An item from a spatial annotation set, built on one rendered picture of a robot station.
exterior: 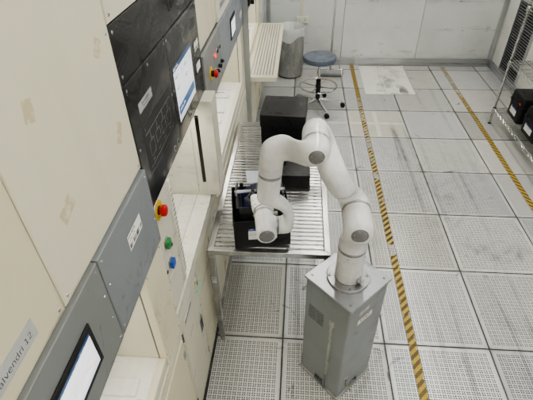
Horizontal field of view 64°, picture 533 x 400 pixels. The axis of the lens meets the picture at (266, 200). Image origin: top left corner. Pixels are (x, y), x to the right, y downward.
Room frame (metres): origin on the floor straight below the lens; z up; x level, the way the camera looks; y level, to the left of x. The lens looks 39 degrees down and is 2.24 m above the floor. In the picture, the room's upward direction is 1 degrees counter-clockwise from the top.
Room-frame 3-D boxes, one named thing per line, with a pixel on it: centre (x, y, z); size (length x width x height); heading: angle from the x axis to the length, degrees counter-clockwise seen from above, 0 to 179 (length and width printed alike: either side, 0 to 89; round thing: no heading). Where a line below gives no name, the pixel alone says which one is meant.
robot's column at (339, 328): (1.29, -0.36, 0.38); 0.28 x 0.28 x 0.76; 40
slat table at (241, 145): (2.09, -0.06, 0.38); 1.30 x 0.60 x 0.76; 175
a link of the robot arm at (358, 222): (1.25, -0.36, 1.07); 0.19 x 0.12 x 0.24; 175
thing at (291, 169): (2.09, -0.11, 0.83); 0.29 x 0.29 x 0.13; 86
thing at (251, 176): (1.63, 0.03, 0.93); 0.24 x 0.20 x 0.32; 95
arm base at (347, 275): (1.29, -0.36, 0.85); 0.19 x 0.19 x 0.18
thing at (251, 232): (1.63, 0.03, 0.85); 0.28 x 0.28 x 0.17; 5
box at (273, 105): (2.50, -0.13, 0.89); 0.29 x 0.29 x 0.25; 81
